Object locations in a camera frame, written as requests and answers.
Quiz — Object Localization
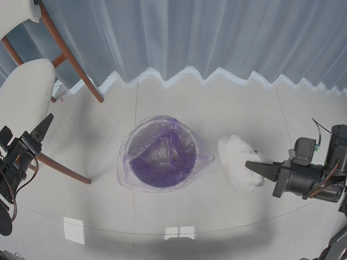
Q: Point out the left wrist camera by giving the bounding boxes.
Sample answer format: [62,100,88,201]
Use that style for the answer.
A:
[0,126,14,149]

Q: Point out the black cable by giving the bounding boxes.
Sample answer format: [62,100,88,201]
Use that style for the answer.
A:
[312,118,332,146]

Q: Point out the purple plastic bag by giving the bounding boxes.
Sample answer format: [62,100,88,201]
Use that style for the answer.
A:
[116,115,216,194]

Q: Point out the white wrapper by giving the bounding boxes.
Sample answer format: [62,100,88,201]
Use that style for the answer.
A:
[218,134,272,192]

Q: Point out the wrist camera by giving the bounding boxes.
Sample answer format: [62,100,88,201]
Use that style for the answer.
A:
[288,137,318,163]
[0,126,14,149]

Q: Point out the white padded wooden chair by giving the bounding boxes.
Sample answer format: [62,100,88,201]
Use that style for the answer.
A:
[0,0,105,185]

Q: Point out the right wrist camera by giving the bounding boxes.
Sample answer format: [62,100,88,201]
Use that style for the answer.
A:
[288,137,318,163]

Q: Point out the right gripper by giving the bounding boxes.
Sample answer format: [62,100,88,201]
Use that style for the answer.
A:
[245,159,324,199]

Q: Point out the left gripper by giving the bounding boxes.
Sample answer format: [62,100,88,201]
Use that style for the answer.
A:
[3,113,54,174]

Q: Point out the white trash bin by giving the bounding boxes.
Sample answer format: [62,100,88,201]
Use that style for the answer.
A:
[125,117,200,188]

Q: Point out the pale blue curtain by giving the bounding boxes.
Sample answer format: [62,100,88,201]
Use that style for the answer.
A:
[0,0,347,93]

